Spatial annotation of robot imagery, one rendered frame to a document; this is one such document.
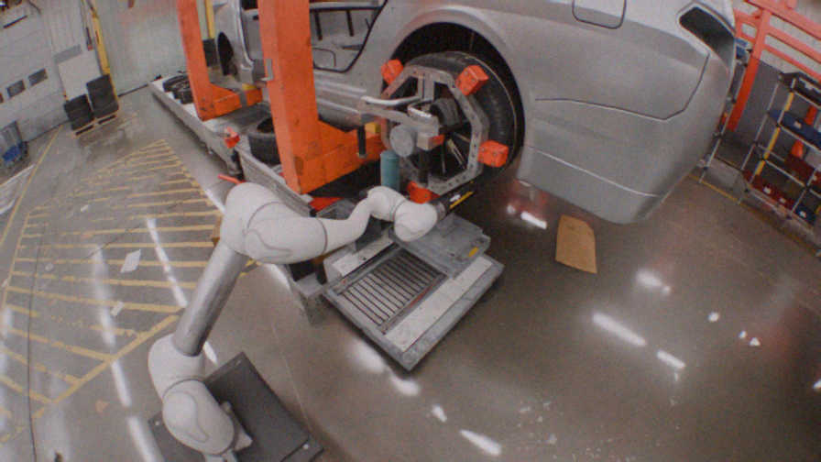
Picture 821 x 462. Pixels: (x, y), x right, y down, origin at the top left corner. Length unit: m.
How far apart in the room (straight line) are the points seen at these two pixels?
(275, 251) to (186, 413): 0.52
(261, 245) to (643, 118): 1.13
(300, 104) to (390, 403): 1.35
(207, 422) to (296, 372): 0.69
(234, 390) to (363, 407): 0.55
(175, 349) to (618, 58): 1.59
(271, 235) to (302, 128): 0.84
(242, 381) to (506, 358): 1.16
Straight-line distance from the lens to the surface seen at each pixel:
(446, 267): 1.68
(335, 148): 1.64
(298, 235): 0.72
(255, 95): 3.44
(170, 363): 1.05
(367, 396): 1.44
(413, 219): 1.09
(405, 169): 1.51
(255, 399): 1.18
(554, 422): 1.55
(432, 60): 1.37
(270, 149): 2.50
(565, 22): 1.15
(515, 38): 1.21
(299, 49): 1.40
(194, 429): 0.96
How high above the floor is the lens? 1.35
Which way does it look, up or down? 40 degrees down
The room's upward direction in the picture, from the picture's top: 2 degrees clockwise
